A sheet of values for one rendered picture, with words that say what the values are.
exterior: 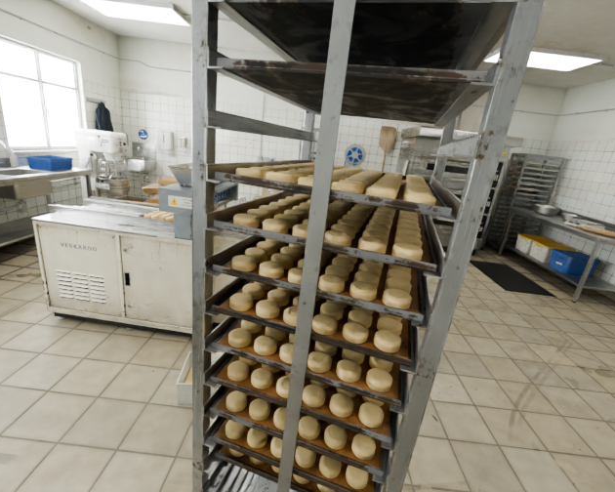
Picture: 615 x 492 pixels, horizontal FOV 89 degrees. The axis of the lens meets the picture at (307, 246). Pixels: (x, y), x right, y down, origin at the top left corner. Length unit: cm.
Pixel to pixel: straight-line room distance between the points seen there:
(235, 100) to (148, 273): 461
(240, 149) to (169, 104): 153
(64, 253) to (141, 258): 59
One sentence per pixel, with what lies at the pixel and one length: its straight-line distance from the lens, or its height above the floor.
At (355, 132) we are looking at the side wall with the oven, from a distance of 639.
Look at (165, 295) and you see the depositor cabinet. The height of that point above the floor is 38.
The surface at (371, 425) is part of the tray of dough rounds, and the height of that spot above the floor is 105.
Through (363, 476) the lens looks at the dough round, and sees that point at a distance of 88.
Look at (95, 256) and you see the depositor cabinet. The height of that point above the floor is 61.
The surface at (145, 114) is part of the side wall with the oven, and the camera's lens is 719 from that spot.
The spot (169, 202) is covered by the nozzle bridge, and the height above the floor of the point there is 109.
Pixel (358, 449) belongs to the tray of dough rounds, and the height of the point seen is 97.
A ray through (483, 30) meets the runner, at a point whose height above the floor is 176.
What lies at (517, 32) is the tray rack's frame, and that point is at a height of 172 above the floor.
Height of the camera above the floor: 157
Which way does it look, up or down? 18 degrees down
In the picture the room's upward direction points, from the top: 7 degrees clockwise
